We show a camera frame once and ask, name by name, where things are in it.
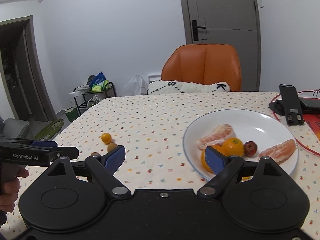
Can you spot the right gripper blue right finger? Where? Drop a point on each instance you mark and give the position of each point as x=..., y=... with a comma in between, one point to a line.
x=226, y=170

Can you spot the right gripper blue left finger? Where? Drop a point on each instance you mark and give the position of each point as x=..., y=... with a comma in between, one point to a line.
x=102, y=170

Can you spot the brown longan fruit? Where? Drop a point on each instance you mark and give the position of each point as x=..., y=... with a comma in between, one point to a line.
x=111, y=146

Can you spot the large orange mandarin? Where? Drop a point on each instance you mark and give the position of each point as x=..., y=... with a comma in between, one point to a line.
x=233, y=146

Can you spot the peeled pomelo chunk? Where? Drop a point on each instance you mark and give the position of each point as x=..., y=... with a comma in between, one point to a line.
x=219, y=134

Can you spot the small red fruit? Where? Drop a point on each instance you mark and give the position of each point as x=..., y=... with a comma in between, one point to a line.
x=250, y=148

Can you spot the left human hand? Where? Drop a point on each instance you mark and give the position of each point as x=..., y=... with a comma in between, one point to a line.
x=11, y=189

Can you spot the small orange kumquat on table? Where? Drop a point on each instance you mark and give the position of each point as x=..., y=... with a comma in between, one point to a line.
x=106, y=138

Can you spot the floral dotted tablecloth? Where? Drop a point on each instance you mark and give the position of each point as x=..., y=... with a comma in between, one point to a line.
x=151, y=128

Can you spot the white ceramic plate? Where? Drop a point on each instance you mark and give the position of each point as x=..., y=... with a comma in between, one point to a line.
x=237, y=131

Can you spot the black metal shelf rack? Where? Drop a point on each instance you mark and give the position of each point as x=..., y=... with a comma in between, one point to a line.
x=84, y=97

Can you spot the white plastic bag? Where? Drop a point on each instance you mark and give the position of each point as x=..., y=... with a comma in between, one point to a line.
x=136, y=86

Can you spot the white fluffy cushion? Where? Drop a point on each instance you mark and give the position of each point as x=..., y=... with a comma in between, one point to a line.
x=170, y=87

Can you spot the black phone stand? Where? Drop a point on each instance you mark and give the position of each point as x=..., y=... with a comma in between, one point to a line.
x=291, y=105

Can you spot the orange leather chair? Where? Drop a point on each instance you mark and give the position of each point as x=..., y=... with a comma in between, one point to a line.
x=205, y=64

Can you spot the black power bank device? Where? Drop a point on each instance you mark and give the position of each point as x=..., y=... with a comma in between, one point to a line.
x=310, y=104

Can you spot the grey door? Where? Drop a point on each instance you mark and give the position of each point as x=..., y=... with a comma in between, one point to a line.
x=233, y=22

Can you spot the black door handle lock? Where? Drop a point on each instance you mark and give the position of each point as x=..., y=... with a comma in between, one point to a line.
x=195, y=30

